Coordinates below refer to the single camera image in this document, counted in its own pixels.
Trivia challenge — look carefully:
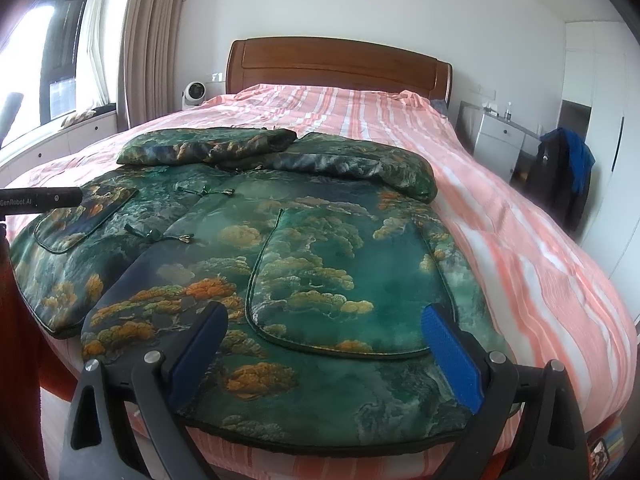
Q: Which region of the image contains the wooden bed headboard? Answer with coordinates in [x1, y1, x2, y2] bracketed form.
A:
[225, 37, 453, 106]

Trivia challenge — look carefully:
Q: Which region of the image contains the blue cloth on chair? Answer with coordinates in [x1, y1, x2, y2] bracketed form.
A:
[557, 127, 597, 196]

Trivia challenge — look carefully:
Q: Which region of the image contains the small white fan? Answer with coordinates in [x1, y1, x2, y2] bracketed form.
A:
[180, 81, 207, 108]

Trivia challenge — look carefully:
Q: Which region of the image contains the patterned windowsill cushion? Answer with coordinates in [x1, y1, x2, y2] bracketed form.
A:
[59, 109, 98, 128]

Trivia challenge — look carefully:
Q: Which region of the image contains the window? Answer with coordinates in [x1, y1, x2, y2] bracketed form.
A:
[0, 0, 108, 151]

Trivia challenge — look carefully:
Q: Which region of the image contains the white sheer curtain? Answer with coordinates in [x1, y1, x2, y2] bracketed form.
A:
[75, 0, 111, 111]

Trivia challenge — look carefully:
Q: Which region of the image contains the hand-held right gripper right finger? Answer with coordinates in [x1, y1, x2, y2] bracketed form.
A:
[421, 302, 591, 480]

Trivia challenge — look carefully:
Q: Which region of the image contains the grey padded bar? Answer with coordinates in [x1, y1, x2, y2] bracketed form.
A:
[0, 91, 25, 148]

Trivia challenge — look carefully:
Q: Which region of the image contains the white window cabinet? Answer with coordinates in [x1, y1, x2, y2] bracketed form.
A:
[0, 105, 131, 181]

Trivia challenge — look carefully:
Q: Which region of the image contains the green patterned padded jacket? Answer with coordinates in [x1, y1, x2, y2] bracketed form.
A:
[9, 127, 521, 458]

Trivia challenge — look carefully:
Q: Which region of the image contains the white desk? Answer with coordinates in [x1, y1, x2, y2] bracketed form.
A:
[457, 100, 543, 183]

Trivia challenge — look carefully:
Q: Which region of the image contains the black jacket on chair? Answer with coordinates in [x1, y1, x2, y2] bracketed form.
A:
[536, 130, 593, 233]

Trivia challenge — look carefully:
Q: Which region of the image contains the beige curtain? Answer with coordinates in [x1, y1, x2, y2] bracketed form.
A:
[117, 0, 193, 133]

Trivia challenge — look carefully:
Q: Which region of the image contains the colourful printed item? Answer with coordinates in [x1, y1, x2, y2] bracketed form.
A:
[585, 420, 628, 476]

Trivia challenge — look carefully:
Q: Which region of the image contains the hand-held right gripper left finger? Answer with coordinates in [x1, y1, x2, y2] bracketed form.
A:
[59, 301, 230, 480]

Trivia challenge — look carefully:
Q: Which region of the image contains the white wardrobe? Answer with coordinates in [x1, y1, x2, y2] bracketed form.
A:
[560, 20, 640, 281]

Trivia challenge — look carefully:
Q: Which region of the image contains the pink striped bed sheet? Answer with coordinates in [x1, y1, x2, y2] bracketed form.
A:
[0, 82, 638, 480]

